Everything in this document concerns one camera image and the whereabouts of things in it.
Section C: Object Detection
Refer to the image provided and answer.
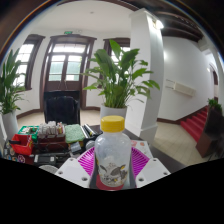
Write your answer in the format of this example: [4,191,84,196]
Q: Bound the dark wooden stand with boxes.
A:
[195,109,224,159]

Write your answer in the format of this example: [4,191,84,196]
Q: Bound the clear yellow-capped drink bottle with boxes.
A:
[94,115,133,188]

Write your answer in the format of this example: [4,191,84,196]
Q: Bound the black power adapter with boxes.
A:
[33,153,62,166]

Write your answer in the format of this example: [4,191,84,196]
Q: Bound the dark-framed window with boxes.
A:
[13,33,46,91]
[102,37,132,64]

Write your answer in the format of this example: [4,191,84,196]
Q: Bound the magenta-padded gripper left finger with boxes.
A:
[54,146,98,189]

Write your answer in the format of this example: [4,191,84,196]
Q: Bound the red carpeted stairs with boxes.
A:
[180,105,214,143]

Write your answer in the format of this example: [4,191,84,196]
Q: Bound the brown tray of white bottles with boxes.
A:
[36,120,67,141]

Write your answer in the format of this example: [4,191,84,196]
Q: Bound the green box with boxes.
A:
[17,124,40,135]

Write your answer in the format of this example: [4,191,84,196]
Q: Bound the printed paper leaflet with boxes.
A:
[130,139,154,159]

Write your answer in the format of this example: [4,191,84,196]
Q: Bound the slender plant in white pot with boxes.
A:
[82,39,161,129]

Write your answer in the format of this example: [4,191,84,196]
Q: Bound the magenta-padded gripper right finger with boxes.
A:
[128,146,172,190]

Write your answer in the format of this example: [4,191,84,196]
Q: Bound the large plant in white pot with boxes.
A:
[0,48,26,141]

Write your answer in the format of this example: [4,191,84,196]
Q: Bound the white wall heater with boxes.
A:
[165,78,197,98]

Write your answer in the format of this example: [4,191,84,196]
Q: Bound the dark wooden glazed double door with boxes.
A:
[39,34,98,111]

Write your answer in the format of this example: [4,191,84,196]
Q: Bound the green cloth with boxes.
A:
[63,123,87,144]

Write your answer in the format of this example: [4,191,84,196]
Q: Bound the grey round gadget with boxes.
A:
[84,139,96,151]

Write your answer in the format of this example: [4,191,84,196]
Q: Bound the red plastic box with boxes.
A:
[9,133,34,157]

